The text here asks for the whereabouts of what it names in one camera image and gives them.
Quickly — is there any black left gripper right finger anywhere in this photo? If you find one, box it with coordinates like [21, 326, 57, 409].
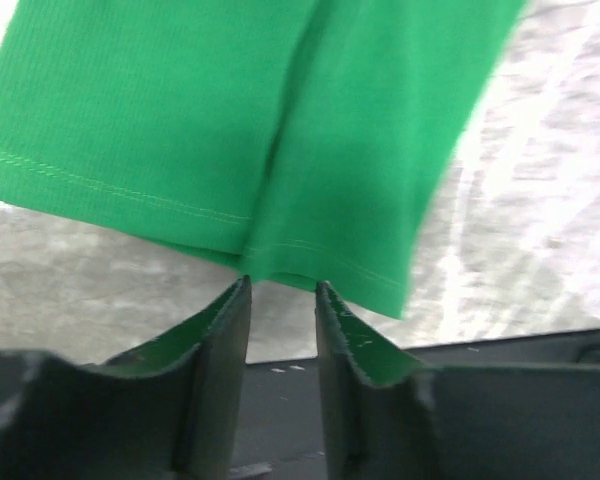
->
[315, 282, 425, 475]

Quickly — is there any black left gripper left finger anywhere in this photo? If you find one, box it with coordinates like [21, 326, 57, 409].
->
[106, 276, 252, 473]

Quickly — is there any green tank top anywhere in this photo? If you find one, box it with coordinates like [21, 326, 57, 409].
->
[0, 0, 524, 318]

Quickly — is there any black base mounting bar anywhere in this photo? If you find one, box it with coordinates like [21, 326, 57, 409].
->
[230, 329, 600, 479]

